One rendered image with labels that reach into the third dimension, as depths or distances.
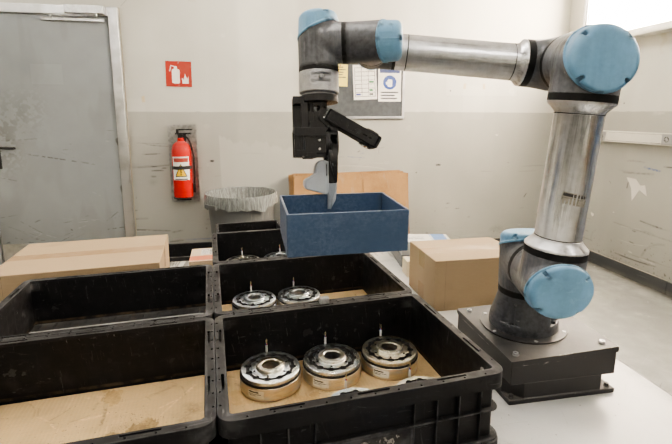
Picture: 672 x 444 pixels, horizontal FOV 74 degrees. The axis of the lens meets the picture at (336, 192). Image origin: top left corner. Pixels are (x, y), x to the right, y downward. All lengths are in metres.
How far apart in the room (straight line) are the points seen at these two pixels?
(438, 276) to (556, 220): 0.56
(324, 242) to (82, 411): 0.46
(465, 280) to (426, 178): 2.86
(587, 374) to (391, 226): 0.59
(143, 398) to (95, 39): 3.46
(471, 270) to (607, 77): 0.75
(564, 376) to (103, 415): 0.87
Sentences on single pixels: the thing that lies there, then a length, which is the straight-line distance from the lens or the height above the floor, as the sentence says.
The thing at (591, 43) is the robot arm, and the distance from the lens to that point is 0.89.
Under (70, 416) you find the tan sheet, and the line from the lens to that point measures 0.87.
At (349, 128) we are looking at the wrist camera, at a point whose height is 1.26.
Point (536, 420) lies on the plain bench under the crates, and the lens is 1.05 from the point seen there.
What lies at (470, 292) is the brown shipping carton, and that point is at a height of 0.75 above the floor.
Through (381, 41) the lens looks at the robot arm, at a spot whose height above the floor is 1.42.
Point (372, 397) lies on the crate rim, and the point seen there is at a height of 0.93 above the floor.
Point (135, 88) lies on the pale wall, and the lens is 4.00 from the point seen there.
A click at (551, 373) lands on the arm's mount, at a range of 1.09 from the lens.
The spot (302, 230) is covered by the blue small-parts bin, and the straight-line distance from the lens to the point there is 0.70.
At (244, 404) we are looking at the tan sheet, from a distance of 0.81.
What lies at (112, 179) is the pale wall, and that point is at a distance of 4.06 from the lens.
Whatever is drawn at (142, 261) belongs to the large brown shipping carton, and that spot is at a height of 0.90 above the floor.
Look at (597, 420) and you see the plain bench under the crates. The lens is 1.10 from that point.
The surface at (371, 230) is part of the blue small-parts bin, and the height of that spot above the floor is 1.11.
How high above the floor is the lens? 1.29
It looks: 10 degrees down
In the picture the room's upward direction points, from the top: straight up
